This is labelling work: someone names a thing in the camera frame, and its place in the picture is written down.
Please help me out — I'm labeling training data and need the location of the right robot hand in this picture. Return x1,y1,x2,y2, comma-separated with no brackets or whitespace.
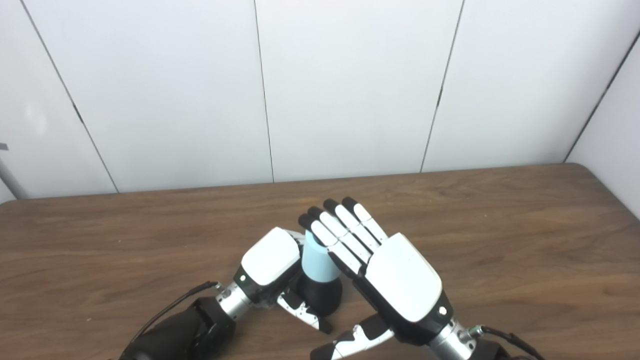
298,196,455,360

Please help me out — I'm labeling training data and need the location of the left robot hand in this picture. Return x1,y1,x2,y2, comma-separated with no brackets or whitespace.
233,227,334,334

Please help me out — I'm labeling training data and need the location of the light blue cylinder cup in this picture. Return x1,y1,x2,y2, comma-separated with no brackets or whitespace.
301,231,341,284

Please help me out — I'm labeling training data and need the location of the black nozzle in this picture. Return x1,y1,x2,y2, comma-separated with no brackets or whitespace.
296,273,344,317

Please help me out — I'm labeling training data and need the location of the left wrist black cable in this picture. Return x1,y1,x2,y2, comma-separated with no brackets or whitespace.
124,280,222,352

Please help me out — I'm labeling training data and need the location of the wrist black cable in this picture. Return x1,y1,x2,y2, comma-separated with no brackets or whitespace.
124,280,222,352
467,324,547,360

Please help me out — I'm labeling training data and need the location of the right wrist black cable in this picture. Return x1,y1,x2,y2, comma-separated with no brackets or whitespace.
467,324,547,360

